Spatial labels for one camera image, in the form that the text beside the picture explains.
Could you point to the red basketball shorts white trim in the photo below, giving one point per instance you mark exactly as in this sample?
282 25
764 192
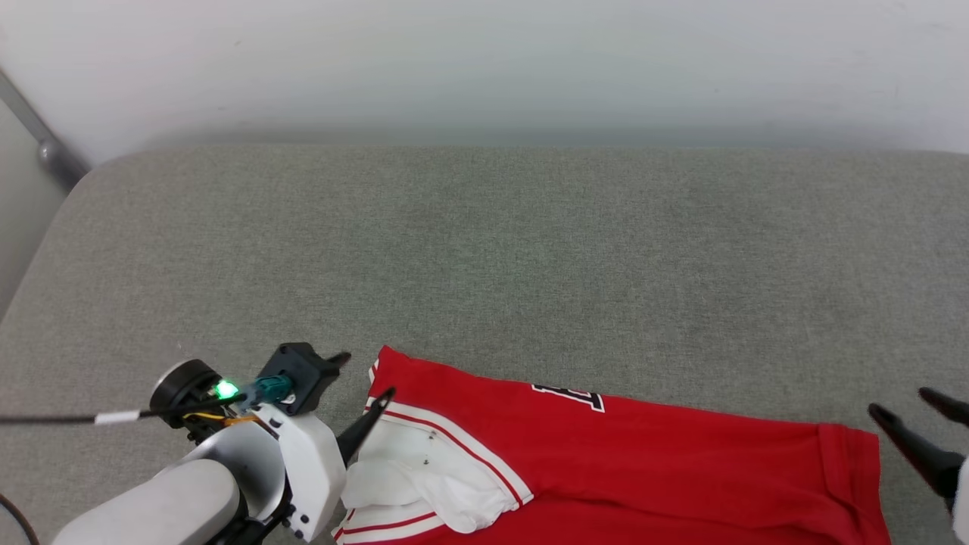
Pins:
681 469

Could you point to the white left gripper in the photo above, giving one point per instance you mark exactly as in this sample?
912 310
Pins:
310 469

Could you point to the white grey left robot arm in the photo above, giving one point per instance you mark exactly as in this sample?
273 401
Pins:
151 507

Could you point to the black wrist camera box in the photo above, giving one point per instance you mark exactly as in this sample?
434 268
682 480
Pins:
301 367

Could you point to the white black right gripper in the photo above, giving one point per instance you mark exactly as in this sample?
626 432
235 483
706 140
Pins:
963 507

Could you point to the grey metal pipe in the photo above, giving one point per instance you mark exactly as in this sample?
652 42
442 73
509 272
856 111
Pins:
45 144

